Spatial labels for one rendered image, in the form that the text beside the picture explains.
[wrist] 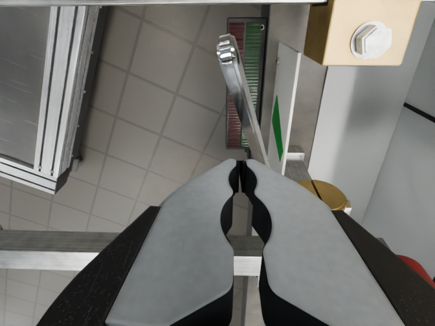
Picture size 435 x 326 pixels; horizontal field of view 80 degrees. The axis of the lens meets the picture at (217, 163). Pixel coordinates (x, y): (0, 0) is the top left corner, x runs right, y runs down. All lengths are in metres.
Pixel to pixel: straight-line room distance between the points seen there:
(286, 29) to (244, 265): 0.27
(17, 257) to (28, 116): 0.80
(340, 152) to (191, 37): 0.72
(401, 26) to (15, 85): 1.05
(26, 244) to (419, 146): 0.53
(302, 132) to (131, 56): 0.84
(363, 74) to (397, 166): 0.16
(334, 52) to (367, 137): 0.35
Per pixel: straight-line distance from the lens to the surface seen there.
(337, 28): 0.19
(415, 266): 0.30
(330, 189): 0.27
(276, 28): 0.35
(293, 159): 0.37
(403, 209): 0.52
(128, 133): 1.22
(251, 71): 0.35
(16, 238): 0.37
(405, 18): 0.20
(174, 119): 1.14
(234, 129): 0.37
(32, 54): 1.03
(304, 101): 0.37
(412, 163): 0.50
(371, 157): 0.55
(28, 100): 1.10
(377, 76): 0.49
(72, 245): 0.33
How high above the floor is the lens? 1.04
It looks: 60 degrees down
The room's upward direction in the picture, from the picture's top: 175 degrees counter-clockwise
